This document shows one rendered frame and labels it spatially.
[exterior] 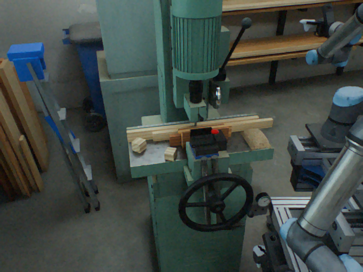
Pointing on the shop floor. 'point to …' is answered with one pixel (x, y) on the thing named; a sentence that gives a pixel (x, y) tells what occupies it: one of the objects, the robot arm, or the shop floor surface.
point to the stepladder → (54, 115)
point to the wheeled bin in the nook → (89, 69)
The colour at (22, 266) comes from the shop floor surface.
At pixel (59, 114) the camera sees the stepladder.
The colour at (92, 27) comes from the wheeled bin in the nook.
